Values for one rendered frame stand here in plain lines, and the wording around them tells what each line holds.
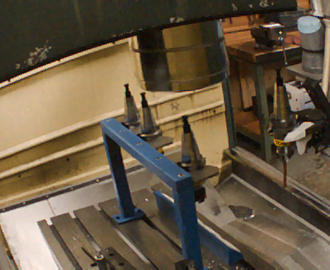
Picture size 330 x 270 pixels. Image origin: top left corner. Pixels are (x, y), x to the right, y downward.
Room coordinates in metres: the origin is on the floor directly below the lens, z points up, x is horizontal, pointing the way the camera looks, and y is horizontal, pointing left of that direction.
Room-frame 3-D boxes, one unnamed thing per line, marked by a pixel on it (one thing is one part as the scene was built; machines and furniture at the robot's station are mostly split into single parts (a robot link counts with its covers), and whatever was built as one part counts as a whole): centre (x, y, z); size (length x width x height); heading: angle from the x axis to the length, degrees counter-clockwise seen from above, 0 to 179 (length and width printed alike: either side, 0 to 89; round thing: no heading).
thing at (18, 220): (1.45, 0.20, 0.75); 0.89 x 0.70 x 0.26; 113
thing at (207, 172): (1.04, -0.07, 1.21); 0.07 x 0.05 x 0.01; 113
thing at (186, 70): (0.85, -0.05, 1.55); 0.16 x 0.16 x 0.12
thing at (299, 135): (0.91, -0.27, 1.30); 0.09 x 0.03 x 0.06; 126
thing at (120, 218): (1.43, 0.15, 1.05); 0.10 x 0.05 x 0.30; 113
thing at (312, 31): (1.85, -0.68, 1.33); 0.13 x 0.12 x 0.14; 128
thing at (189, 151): (1.09, -0.05, 1.26); 0.04 x 0.04 x 0.07
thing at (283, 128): (0.93, -0.24, 1.35); 0.06 x 0.06 x 0.03
